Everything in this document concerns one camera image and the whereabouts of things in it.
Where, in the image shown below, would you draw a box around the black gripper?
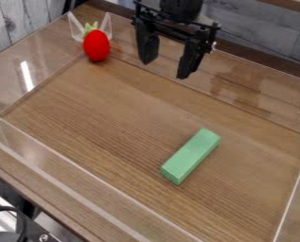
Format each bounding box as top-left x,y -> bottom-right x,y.
132,0 -> 219,79

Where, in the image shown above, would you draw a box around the red strawberry toy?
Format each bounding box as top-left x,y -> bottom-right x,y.
81,23 -> 109,61

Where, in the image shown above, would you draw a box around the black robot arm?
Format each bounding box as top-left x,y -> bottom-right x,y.
131,0 -> 221,79

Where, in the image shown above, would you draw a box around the green rectangular block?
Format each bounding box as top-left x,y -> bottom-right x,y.
159,129 -> 219,185

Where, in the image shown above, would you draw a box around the clear acrylic tray walls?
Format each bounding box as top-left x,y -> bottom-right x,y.
0,17 -> 300,242

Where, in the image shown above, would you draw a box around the black cable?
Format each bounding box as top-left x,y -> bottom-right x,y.
0,205 -> 29,242

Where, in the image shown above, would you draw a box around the black metal bracket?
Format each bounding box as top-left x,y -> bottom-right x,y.
15,215 -> 60,242

